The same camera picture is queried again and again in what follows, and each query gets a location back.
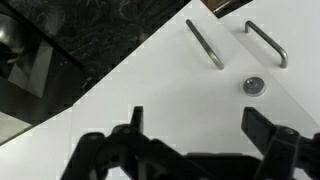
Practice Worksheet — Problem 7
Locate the closed white cabinet door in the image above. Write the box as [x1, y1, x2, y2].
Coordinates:
[218, 0, 320, 123]

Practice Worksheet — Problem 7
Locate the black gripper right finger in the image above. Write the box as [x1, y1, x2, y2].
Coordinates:
[241, 107, 320, 180]

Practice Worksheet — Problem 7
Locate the round silver door lock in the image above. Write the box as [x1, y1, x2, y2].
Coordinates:
[243, 77, 266, 97]

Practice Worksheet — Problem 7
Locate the white cabinet door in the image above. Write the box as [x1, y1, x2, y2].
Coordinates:
[218, 0, 320, 123]
[0, 0, 319, 180]

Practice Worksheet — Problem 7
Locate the silver closed door handle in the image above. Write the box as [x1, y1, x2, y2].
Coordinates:
[245, 20, 288, 69]

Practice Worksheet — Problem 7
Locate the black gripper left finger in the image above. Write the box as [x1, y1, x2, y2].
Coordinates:
[61, 106, 214, 180]

